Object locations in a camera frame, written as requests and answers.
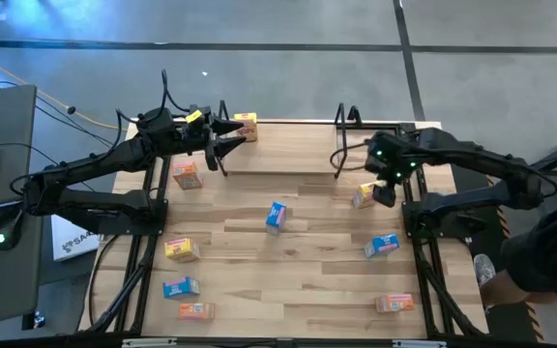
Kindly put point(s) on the small metal clamp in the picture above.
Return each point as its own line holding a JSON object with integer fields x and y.
{"x": 34, "y": 320}

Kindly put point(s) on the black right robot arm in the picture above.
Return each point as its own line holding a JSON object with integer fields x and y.
{"x": 477, "y": 164}

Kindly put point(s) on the yellow cereal box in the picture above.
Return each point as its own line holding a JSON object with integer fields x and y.
{"x": 249, "y": 126}
{"x": 182, "y": 250}
{"x": 363, "y": 195}

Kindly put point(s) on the blue cereal box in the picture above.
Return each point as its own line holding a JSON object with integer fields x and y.
{"x": 181, "y": 288}
{"x": 276, "y": 216}
{"x": 381, "y": 245}

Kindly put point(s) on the silver metal bracket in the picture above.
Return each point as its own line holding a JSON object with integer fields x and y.
{"x": 149, "y": 342}
{"x": 419, "y": 343}

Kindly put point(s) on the person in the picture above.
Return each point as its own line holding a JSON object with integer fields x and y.
{"x": 549, "y": 251}

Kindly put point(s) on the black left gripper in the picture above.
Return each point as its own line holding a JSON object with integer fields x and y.
{"x": 201, "y": 133}

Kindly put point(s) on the black computer mouse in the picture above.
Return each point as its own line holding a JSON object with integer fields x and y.
{"x": 10, "y": 227}

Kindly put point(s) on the wooden shelf black metal frame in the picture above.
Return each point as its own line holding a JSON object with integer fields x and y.
{"x": 283, "y": 147}

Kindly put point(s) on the black metal table frame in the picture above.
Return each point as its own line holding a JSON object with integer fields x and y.
{"x": 161, "y": 166}

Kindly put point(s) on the white paper sign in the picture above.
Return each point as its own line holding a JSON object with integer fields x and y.
{"x": 70, "y": 244}

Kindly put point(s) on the orange cereal box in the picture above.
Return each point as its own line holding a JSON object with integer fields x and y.
{"x": 196, "y": 311}
{"x": 187, "y": 176}
{"x": 394, "y": 303}

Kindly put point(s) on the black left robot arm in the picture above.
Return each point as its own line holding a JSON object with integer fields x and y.
{"x": 114, "y": 154}

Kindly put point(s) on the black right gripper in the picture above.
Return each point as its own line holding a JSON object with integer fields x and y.
{"x": 385, "y": 195}

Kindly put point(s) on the grey desk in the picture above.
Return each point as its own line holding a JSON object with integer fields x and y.
{"x": 3, "y": 125}

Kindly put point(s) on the yellow tape label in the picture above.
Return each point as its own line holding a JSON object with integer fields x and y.
{"x": 194, "y": 116}

